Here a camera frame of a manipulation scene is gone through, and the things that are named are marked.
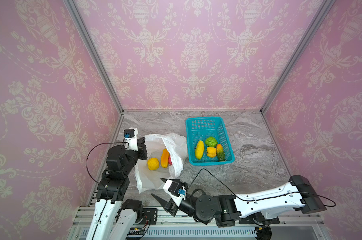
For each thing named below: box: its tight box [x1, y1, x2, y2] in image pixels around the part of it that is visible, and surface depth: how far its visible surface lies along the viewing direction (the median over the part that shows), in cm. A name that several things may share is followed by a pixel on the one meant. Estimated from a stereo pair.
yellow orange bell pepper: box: [206, 146, 217, 158], surface depth 94 cm
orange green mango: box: [216, 144, 226, 162], surface depth 94 cm
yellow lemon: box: [195, 140, 205, 160], surface depth 96 cm
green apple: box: [205, 136, 218, 147], surface depth 98 cm
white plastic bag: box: [134, 133, 188, 194], surface depth 65 cm
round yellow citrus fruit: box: [147, 157, 160, 171], surface depth 89 cm
